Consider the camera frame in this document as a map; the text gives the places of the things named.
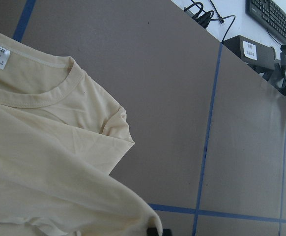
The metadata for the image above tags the black keyboard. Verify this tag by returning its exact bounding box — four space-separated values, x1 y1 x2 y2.
245 0 286 44

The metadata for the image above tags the beige long-sleeve printed t-shirt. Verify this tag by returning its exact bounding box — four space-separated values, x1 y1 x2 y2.
0 33 163 236

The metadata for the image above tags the dark labelled box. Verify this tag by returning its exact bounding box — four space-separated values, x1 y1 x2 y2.
223 35 276 69

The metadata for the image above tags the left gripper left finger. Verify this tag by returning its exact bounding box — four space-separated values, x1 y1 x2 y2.
146 228 159 236

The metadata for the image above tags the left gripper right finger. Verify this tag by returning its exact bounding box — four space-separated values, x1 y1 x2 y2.
162 229 172 236

